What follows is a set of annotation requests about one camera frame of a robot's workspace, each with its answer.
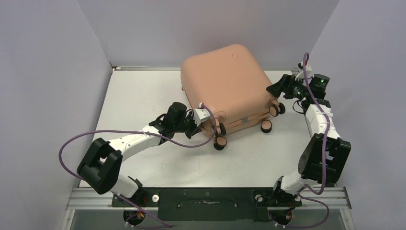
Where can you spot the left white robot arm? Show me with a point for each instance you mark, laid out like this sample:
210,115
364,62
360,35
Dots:
101,164

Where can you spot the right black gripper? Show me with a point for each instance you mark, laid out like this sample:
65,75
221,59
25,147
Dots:
284,85

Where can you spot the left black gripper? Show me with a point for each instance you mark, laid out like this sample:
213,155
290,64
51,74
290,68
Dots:
195,129

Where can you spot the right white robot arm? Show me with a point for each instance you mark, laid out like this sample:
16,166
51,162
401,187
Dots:
324,157

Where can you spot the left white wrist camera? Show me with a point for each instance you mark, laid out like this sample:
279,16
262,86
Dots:
200,115

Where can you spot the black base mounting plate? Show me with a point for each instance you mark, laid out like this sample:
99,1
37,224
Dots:
214,204

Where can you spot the aluminium frame rail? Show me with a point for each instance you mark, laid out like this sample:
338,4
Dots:
334,198

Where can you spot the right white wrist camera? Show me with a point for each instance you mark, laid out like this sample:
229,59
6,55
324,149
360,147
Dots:
305,72

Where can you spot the pink hard-shell suitcase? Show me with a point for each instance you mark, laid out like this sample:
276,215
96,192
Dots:
232,84

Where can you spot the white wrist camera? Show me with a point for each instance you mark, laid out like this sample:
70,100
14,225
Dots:
200,115
305,72

